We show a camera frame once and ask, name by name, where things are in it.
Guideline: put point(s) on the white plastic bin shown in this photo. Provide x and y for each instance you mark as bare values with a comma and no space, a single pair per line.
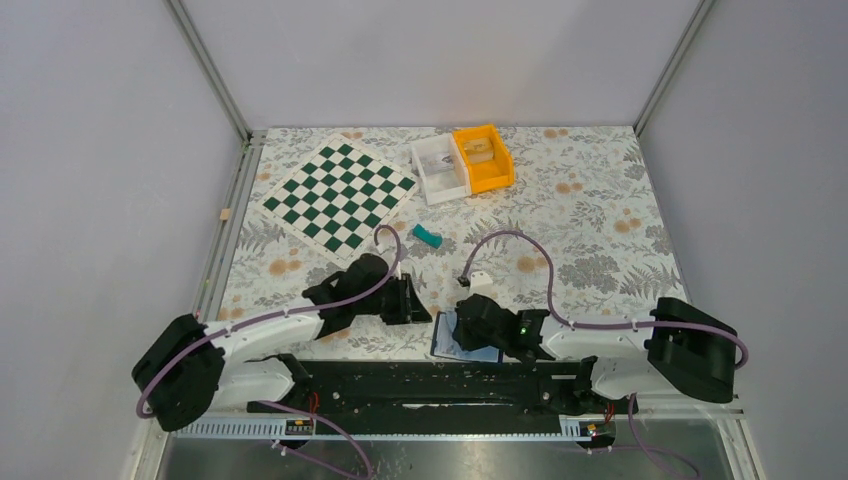
443,187

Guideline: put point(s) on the green white chessboard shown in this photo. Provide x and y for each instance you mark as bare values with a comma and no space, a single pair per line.
335,199

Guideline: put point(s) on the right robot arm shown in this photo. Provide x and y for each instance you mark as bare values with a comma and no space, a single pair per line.
674,347

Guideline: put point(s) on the navy blue card holder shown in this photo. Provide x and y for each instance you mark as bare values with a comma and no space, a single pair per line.
444,346

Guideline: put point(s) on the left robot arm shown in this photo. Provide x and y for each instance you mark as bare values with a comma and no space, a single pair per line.
193,368

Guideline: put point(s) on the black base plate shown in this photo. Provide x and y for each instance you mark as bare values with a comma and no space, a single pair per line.
410,391

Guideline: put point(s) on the floral table mat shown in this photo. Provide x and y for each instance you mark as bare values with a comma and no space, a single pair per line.
580,229

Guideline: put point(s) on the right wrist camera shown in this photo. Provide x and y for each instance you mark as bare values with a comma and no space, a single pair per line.
477,283

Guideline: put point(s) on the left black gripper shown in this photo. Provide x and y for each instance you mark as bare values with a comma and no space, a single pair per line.
405,291

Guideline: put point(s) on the orange plastic bin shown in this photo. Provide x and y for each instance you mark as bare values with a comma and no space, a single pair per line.
488,162

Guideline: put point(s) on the wooden block in orange bin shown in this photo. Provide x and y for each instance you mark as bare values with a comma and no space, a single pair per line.
479,150

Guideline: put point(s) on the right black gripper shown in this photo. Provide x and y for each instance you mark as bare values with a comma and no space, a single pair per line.
463,337

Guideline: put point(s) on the teal block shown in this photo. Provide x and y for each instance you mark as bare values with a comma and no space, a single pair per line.
431,239

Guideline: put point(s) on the perforated metal rail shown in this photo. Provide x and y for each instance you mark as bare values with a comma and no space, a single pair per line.
298,428

